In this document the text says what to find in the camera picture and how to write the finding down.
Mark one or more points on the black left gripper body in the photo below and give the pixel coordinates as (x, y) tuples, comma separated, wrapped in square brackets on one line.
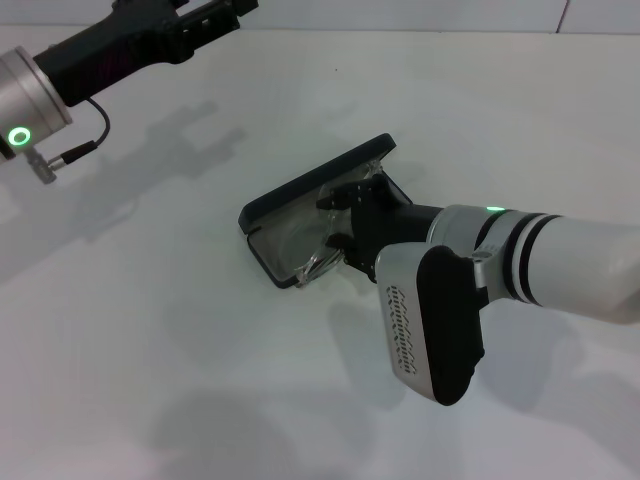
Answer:
[(100, 50)]

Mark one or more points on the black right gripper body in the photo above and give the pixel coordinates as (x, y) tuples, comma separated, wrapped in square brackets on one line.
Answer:
[(390, 222)]

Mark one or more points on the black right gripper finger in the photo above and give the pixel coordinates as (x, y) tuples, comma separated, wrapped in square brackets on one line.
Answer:
[(345, 195), (342, 241)]

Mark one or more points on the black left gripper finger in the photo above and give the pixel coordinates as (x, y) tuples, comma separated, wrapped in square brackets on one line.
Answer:
[(215, 17)]

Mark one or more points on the clear plastic glasses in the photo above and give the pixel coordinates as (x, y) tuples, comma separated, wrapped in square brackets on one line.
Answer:
[(312, 262)]

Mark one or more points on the black glasses case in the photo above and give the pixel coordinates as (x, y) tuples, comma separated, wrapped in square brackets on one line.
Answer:
[(300, 190)]

